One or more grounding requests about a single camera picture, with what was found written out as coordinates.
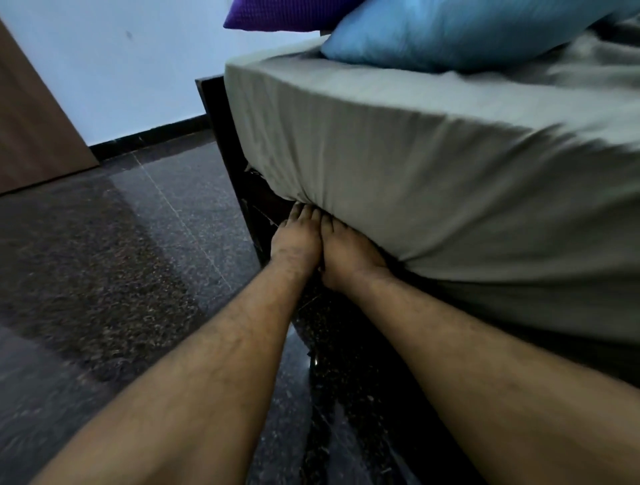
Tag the person's right forearm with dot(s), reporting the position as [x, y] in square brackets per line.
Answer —
[500, 399]

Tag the person's left forearm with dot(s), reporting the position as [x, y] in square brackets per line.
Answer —
[190, 399]

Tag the plain taupe bed sheet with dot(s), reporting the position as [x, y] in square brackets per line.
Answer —
[425, 175]

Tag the purple dotted pillow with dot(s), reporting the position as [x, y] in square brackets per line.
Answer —
[285, 15]

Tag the dark wooden bed frame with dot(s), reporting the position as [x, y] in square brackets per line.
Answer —
[225, 140]

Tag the light blue pillow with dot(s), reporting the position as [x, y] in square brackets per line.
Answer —
[450, 30]

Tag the person's right hand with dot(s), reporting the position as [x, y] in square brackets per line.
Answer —
[350, 255]

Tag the person's left hand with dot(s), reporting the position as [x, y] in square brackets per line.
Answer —
[297, 240]

